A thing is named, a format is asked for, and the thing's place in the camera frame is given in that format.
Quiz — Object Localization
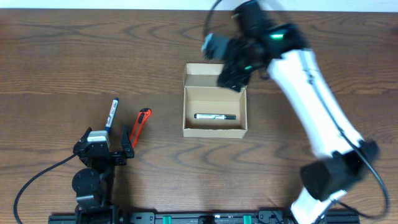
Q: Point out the black whiteboard marker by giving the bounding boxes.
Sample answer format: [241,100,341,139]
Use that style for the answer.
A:
[194,113,236,120]

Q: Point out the black cable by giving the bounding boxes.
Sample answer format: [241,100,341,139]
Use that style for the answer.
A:
[13,152,78,224]
[203,0,391,220]

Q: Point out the orange utility knife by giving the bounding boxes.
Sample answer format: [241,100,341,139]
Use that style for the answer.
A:
[129,108,152,148]

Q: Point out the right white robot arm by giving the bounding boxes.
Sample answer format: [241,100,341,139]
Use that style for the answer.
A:
[216,1,378,223]

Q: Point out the left black cable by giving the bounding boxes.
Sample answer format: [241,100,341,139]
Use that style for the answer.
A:
[13,152,78,224]

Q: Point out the blue whiteboard marker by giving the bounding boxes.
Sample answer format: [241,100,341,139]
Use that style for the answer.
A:
[104,98,119,134]

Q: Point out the open cardboard box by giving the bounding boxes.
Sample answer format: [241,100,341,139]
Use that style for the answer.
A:
[182,63,248,139]

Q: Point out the right black cable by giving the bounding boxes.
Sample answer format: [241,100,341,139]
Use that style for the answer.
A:
[203,0,391,220]

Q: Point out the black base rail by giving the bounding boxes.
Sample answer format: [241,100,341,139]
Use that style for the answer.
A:
[48,208,361,224]

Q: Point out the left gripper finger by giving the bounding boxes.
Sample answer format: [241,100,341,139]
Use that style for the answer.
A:
[121,128,134,159]
[81,127,92,142]

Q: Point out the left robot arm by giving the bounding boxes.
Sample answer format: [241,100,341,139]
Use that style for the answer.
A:
[72,128,134,223]

